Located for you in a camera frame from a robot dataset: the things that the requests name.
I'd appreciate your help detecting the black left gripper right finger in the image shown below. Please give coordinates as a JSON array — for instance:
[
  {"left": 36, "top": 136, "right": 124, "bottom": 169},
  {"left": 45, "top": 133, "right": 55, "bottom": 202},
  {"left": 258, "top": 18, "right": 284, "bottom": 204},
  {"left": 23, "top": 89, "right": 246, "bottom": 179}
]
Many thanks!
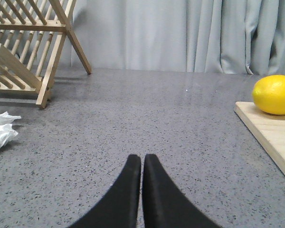
[{"left": 142, "top": 154, "right": 219, "bottom": 228}]

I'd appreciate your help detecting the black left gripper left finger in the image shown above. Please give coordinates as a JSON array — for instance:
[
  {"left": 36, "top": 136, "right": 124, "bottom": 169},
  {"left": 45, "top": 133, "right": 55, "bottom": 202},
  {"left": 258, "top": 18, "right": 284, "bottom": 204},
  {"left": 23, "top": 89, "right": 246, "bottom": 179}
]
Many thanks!
[{"left": 70, "top": 154, "right": 141, "bottom": 228}]

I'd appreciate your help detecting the light wooden cutting board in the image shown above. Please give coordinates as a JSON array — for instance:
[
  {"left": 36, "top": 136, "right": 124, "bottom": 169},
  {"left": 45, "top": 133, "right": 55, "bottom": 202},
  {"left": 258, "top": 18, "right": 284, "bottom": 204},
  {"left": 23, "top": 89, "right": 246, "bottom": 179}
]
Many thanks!
[{"left": 235, "top": 102, "right": 285, "bottom": 175}]

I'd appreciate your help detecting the crumpled white tissue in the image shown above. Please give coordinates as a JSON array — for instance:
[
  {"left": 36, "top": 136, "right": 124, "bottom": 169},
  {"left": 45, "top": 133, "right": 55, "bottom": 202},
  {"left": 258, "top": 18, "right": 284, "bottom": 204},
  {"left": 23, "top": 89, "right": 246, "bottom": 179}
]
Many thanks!
[{"left": 0, "top": 112, "right": 21, "bottom": 148}]

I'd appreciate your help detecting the yellow lemon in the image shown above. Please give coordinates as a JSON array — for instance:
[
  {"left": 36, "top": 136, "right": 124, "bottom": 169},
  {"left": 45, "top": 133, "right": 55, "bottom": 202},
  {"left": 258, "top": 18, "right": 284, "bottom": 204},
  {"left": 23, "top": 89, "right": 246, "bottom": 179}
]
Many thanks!
[{"left": 252, "top": 75, "right": 285, "bottom": 115}]

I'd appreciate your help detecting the grey curtain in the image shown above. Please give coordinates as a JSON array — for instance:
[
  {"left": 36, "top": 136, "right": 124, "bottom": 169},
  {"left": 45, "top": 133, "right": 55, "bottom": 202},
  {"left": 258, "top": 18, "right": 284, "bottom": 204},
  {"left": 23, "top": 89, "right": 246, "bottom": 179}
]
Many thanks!
[{"left": 72, "top": 0, "right": 285, "bottom": 75}]

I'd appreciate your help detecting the wooden dish rack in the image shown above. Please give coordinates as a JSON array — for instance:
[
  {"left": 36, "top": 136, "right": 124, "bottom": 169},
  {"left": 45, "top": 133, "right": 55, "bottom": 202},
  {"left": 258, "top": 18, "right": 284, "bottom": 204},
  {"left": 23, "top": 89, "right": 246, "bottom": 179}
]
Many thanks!
[{"left": 0, "top": 0, "right": 92, "bottom": 108}]

